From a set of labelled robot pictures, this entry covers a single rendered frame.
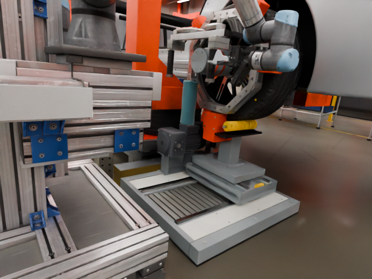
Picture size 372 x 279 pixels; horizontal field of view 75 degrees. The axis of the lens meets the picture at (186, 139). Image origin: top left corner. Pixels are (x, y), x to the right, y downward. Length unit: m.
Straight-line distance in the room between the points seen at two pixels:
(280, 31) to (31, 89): 0.74
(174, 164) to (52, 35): 1.22
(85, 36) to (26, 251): 0.66
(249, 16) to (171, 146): 0.91
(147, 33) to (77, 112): 1.11
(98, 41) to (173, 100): 1.10
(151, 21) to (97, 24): 0.94
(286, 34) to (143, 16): 0.95
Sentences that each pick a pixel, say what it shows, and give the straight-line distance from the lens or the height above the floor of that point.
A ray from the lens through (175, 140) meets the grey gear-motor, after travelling 1.57.
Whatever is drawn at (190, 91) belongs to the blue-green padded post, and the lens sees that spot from 1.43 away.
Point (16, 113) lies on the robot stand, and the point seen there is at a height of 0.67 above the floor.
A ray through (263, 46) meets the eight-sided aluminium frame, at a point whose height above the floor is 0.93.
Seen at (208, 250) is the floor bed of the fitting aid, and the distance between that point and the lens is 1.15.
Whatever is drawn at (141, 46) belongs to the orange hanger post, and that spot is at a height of 0.91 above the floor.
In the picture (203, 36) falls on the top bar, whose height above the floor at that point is 0.96.
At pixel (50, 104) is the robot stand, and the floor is 0.69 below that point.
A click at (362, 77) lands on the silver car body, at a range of 1.29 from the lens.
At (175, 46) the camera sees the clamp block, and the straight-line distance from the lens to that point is 1.44.
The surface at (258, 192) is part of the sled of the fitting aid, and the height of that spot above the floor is 0.13.
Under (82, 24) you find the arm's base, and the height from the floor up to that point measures 0.88.
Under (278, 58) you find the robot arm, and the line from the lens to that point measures 0.92.
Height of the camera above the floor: 0.78
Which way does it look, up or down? 15 degrees down
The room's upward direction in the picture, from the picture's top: 5 degrees clockwise
